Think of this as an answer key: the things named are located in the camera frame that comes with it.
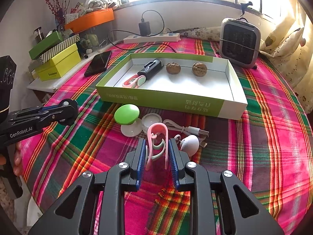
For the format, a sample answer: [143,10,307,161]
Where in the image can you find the white power strip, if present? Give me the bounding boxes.
[123,33,181,45]

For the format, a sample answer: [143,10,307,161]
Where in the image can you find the black cylindrical battery case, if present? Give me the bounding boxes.
[137,59,162,80]

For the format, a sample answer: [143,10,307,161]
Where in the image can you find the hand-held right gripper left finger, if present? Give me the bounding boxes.
[28,138,147,235]

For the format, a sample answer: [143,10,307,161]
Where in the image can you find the green domed white stand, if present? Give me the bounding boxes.
[114,104,142,137]

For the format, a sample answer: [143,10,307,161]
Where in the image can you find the dark green box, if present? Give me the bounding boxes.
[29,31,64,61]

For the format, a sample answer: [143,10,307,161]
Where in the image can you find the pink plaid blanket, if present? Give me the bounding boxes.
[21,38,308,235]

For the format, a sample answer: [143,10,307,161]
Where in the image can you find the black smartphone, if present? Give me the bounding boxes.
[84,50,112,77]

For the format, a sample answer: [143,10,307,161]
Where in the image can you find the yellow-green cardboard box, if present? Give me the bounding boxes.
[35,43,82,82]

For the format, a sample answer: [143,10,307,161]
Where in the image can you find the red flower branches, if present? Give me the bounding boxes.
[39,0,72,28]

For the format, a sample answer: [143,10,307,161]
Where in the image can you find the white usb cable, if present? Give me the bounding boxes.
[163,119,210,148]

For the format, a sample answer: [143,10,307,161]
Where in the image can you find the clear plastic storage bin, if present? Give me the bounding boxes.
[73,21,116,52]

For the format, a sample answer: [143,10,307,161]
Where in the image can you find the brown walnut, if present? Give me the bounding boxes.
[192,62,208,77]
[166,62,182,74]

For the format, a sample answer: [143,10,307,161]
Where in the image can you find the grey striped box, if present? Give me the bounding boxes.
[38,34,81,63]

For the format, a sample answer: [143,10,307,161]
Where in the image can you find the black charger cable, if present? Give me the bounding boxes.
[108,10,177,53]

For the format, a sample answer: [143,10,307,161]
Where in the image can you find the pink clip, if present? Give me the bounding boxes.
[146,122,169,171]
[122,75,147,89]

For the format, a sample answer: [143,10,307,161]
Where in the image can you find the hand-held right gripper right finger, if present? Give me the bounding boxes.
[168,138,285,235]

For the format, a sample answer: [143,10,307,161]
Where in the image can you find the green and white cardboard box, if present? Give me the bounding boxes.
[95,52,248,120]

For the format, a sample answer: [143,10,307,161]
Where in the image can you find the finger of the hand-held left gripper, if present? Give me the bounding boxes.
[10,111,64,129]
[12,101,67,118]

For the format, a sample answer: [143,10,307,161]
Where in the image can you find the orange storage bin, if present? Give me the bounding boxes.
[64,8,115,34]

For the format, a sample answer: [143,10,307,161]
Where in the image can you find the person's left hand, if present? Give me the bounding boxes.
[0,142,23,177]

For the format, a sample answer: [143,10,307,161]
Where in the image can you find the white round clear jar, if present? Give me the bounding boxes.
[142,113,163,135]

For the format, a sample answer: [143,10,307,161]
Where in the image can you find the glass jar with dark lid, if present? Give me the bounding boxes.
[33,27,46,45]

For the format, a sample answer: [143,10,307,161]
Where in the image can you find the black window hook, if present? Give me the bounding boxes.
[241,2,254,18]

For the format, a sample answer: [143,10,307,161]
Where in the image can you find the grey mini heater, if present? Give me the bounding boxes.
[219,18,261,69]

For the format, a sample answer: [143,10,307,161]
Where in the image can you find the black charger plug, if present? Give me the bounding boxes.
[139,18,151,37]

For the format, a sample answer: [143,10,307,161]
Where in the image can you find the small white mushroom knob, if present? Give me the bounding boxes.
[174,134,200,156]

